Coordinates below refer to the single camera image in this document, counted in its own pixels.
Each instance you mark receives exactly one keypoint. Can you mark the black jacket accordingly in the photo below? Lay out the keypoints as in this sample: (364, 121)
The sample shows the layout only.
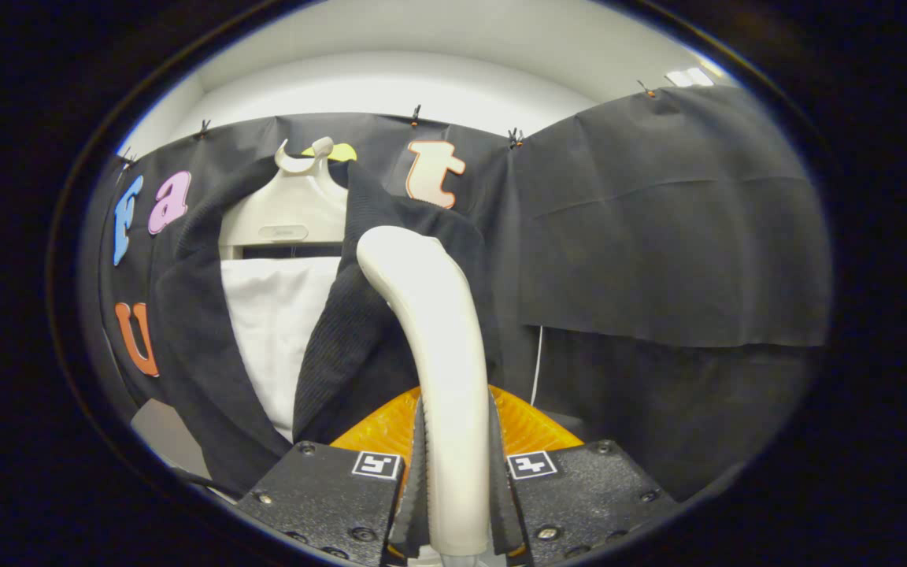
(359, 339)

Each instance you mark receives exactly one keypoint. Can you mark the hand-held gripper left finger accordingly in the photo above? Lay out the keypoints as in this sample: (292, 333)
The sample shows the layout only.
(416, 516)

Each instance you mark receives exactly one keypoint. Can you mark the grey metal cabinet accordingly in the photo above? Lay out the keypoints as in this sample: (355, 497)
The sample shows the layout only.
(162, 433)

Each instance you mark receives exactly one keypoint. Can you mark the white plastic hanger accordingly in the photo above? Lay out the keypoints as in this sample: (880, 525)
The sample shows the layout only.
(296, 209)

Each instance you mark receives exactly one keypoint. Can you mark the white shirt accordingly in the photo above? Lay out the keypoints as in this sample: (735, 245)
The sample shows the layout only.
(280, 331)

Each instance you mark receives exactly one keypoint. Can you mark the white garment steamer head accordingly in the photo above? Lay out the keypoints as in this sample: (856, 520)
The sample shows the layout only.
(446, 339)

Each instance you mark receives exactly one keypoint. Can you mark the black backdrop cloth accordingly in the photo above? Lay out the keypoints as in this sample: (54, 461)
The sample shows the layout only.
(658, 236)

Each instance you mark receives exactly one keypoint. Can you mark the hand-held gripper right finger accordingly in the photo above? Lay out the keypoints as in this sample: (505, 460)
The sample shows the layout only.
(502, 512)

